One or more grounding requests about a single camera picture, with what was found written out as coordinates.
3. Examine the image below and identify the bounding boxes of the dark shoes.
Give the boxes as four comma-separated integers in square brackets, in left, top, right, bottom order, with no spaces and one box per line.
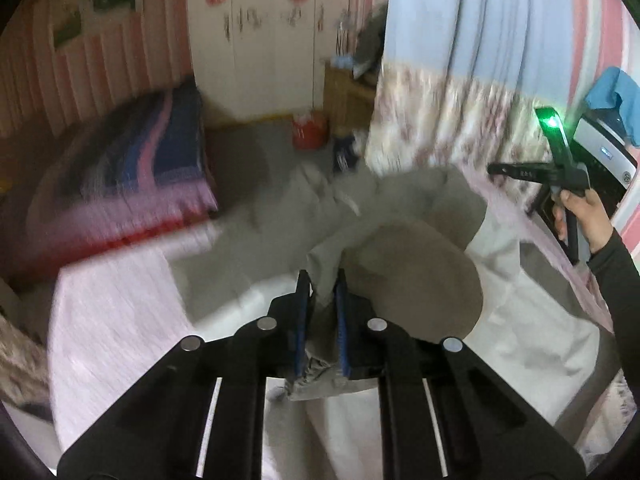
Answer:
[332,131,362,174]

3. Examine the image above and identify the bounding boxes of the small green wall poster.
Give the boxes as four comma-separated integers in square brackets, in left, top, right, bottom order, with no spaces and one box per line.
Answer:
[52,6,84,52]

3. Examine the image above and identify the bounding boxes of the grey garment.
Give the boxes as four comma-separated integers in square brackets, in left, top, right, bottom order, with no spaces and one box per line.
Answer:
[170,162,488,402]

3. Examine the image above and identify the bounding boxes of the hanging grey clothing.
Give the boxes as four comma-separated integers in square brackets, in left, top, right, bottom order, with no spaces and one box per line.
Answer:
[350,4,390,67]

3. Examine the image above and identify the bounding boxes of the light blue cloth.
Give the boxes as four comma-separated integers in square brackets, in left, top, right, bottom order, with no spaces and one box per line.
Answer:
[329,52,377,79]

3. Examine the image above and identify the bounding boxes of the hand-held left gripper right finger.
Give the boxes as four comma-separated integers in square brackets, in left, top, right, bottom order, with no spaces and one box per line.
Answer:
[334,269,586,480]

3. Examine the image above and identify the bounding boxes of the person's right forearm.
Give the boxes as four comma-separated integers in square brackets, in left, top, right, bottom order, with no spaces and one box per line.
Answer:
[585,227,640,433]

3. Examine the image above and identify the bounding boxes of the folded striped purple blanket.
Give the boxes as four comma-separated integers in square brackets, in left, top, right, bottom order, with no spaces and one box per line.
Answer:
[25,77,220,266]

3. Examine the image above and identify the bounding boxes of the wooden cabinet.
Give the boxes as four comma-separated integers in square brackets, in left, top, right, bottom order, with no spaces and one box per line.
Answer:
[323,60,381,133]

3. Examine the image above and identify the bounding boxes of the red bucket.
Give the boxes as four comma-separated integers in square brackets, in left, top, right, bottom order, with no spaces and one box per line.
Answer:
[291,109,330,151]

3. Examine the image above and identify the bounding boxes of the white wardrobe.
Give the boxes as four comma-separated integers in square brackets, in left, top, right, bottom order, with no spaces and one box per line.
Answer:
[187,0,382,122]

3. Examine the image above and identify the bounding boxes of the person's right hand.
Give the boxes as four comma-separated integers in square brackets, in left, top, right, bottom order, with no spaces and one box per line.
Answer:
[552,189,614,254]

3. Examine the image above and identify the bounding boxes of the pink patterned bedsheet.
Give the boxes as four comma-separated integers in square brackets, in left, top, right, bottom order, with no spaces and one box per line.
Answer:
[47,162,632,476]

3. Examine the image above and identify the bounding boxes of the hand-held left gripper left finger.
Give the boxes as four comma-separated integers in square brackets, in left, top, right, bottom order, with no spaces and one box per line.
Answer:
[56,270,316,480]

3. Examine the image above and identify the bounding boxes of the white cloth sheet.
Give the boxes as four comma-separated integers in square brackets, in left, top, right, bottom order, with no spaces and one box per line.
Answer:
[190,200,623,480]

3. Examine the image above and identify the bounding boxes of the white appliance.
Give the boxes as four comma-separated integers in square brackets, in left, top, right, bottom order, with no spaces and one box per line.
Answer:
[570,109,640,193]

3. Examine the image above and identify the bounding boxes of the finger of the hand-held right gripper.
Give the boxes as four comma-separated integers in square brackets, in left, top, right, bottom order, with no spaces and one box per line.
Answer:
[487,161,555,184]

